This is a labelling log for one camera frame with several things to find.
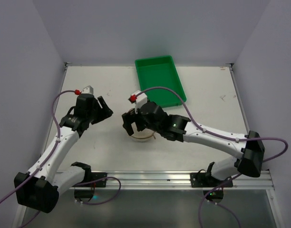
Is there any white mesh laundry bag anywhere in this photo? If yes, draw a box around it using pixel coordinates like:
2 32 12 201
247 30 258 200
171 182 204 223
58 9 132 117
129 108 155 142

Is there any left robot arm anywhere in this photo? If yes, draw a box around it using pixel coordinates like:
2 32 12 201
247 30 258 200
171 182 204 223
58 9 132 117
14 93 113 213

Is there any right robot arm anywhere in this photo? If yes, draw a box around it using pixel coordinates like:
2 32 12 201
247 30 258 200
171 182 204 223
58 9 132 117
122 102 265 187

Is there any green plastic tray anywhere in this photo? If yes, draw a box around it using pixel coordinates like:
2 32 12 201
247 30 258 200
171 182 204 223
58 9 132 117
135 56 186 108

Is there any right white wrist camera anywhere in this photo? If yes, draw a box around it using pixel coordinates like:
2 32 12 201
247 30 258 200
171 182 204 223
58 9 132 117
128 90 148 114

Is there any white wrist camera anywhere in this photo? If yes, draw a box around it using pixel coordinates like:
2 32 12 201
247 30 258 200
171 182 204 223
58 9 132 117
128 90 148 114
81 85 94 95

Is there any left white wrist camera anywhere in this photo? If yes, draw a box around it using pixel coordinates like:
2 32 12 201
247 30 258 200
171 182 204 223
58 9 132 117
81 85 94 95

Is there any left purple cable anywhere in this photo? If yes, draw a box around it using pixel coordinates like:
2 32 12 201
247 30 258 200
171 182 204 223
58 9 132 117
0 89 122 228

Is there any purple cable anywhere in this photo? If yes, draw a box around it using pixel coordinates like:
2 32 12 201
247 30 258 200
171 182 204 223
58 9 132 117
0 89 122 228
142 86 288 228

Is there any aluminium mounting rail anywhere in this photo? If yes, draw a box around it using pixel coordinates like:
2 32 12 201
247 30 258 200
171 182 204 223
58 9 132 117
64 170 276 190

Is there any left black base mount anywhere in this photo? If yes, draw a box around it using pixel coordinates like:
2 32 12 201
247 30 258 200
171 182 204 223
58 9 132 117
73 172 107 202

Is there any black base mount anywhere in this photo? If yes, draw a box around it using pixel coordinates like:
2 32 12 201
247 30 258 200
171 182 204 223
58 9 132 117
73 172 107 202
190 169 233 203

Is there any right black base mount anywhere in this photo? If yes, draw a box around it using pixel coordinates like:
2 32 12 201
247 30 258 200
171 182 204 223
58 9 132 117
190 169 233 203

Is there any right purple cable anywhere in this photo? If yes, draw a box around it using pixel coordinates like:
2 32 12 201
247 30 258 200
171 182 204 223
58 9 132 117
142 86 288 228

